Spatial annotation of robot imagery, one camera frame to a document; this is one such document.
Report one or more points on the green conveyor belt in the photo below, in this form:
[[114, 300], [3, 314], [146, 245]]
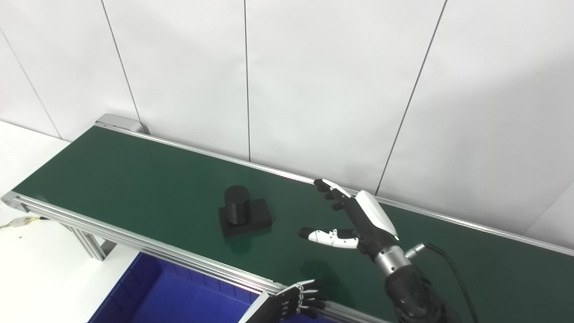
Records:
[[134, 242], [134, 179]]

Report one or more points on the blue plastic bin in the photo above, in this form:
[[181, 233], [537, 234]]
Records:
[[179, 296]]

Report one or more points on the aluminium conveyor support leg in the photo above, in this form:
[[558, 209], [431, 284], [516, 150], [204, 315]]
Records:
[[92, 242]]

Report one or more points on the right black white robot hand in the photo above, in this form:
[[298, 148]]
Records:
[[372, 220]]

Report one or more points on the black cylinder part square base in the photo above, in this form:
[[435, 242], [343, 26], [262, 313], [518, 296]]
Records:
[[244, 215]]

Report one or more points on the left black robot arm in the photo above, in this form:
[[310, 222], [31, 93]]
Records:
[[412, 291]]

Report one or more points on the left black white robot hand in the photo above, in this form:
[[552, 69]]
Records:
[[278, 307]]

